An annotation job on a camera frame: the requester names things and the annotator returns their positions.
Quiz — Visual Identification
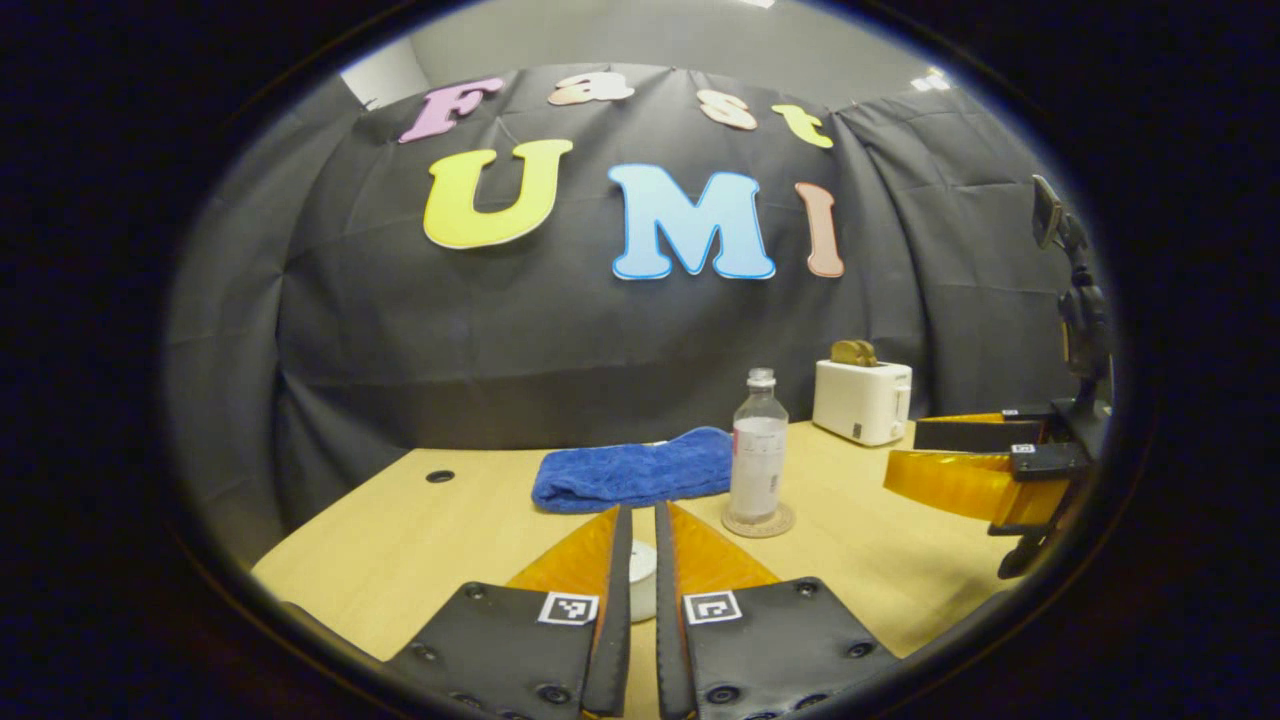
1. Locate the white toaster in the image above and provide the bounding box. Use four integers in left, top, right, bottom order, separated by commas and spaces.
812, 359, 913, 447

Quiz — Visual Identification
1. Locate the round cork coaster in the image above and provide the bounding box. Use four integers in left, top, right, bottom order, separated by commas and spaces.
721, 500, 796, 539

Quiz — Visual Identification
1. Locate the blue towel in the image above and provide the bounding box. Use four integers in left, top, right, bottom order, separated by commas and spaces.
531, 426, 734, 515

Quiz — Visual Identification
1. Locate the white teacup lid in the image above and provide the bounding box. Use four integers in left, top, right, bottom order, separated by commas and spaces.
628, 540, 659, 623

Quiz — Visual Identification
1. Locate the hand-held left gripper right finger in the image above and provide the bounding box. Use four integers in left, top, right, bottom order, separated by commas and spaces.
655, 500, 901, 720

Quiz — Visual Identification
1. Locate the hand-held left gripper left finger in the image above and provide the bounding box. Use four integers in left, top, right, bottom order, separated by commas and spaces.
385, 503, 634, 720

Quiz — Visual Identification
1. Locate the clear plastic water bottle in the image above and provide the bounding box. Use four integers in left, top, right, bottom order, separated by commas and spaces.
728, 367, 790, 525

